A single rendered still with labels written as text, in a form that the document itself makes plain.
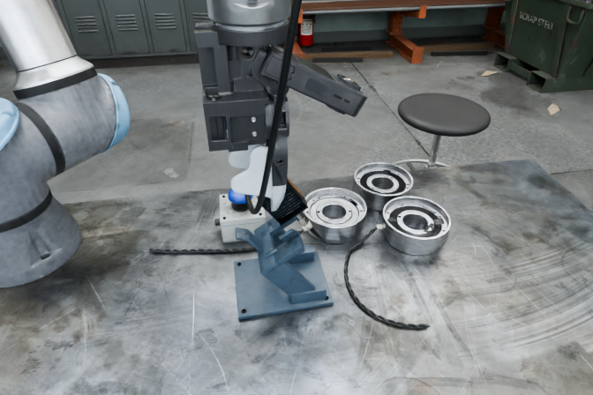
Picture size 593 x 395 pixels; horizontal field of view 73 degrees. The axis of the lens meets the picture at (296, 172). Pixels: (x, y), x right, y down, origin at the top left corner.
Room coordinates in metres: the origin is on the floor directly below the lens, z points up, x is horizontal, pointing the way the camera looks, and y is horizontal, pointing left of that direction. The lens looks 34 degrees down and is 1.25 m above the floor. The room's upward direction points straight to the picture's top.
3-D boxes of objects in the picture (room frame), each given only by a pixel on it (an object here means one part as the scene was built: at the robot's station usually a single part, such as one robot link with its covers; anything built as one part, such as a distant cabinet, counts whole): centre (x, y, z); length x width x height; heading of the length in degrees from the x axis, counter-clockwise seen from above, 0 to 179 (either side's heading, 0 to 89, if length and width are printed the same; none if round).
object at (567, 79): (3.34, -2.19, 0.35); 1.04 x 0.74 x 0.70; 9
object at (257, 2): (0.38, 0.04, 1.18); 0.08 x 0.08 x 0.05
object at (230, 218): (0.51, 0.09, 0.82); 0.08 x 0.07 x 0.05; 99
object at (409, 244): (0.49, -0.19, 0.82); 0.10 x 0.10 x 0.04
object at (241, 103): (0.38, 0.05, 1.10); 0.09 x 0.08 x 0.12; 101
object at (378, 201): (0.59, -0.16, 0.82); 0.10 x 0.10 x 0.04
